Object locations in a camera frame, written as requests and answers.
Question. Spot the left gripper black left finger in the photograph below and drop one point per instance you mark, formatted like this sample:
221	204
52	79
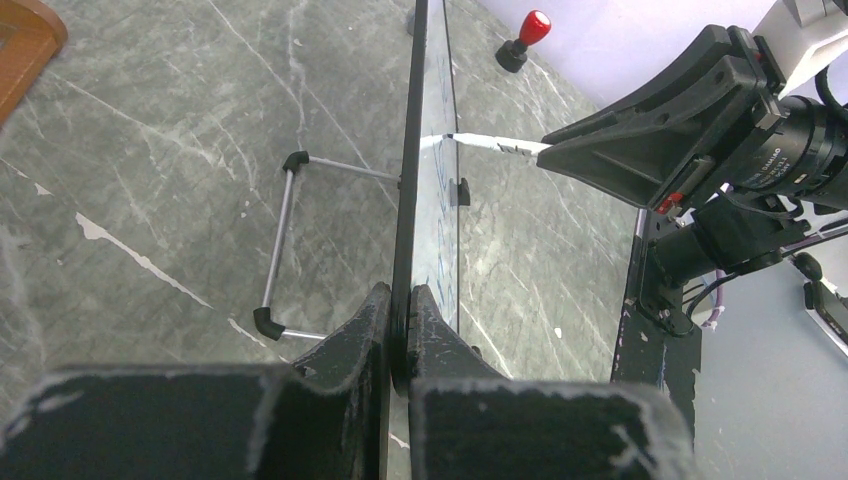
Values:
321	416

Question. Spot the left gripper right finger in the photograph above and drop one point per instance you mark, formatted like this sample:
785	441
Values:
467	421

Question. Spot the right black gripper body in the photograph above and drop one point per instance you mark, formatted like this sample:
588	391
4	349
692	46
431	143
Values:
793	147

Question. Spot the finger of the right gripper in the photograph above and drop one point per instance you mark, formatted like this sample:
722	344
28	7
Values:
689	103
645	177

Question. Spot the white blue marker pen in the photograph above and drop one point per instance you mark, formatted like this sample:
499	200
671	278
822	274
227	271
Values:
501	144

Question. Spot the white whiteboard black frame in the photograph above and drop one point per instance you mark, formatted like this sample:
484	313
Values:
427	233

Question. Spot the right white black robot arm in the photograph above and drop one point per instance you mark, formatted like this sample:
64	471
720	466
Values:
733	231

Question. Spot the red black bottle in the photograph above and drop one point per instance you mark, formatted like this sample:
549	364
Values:
512	54

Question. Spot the orange wooden shelf rack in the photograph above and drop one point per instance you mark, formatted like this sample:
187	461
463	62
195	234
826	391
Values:
31	35

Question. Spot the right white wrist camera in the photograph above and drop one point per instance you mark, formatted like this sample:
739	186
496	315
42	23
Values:
804	37

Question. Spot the grey wire whiteboard stand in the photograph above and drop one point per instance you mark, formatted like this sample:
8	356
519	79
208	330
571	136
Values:
292	166

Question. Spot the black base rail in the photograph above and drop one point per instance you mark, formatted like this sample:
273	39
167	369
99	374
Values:
652	348

